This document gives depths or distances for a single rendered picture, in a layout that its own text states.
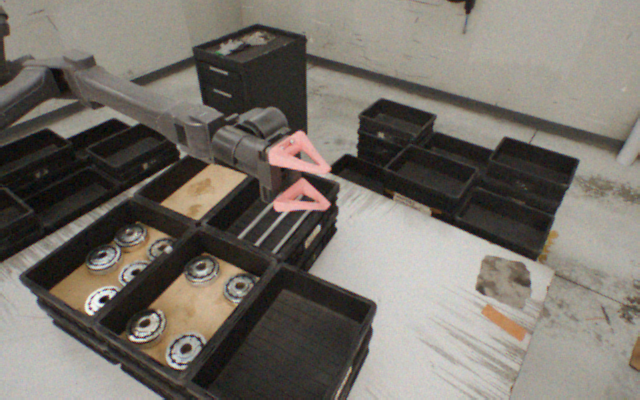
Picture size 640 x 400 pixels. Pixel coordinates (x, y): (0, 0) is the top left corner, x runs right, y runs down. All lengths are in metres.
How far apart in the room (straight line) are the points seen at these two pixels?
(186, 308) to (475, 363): 0.83
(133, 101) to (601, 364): 2.23
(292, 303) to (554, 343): 1.52
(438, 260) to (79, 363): 1.17
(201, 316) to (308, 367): 0.33
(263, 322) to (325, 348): 0.18
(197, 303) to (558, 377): 1.67
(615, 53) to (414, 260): 2.67
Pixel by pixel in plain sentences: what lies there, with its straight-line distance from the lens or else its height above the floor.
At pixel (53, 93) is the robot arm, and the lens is 1.01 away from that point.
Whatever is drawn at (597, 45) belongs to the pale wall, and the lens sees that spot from 3.78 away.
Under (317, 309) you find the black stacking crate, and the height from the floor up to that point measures 0.83.
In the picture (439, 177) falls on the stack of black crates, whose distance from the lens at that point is 2.26.
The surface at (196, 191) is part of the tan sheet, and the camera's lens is 1.60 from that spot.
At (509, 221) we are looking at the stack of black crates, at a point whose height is 0.38.
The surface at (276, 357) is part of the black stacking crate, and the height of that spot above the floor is 0.83.
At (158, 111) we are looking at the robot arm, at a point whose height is 1.48.
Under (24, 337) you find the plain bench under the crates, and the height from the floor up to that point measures 0.70.
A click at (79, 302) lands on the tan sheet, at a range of 1.37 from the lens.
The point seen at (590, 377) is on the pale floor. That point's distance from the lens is 2.35.
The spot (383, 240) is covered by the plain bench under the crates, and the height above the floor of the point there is 0.70.
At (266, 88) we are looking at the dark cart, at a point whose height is 0.67.
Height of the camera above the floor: 1.80
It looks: 39 degrees down
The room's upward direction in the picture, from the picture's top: straight up
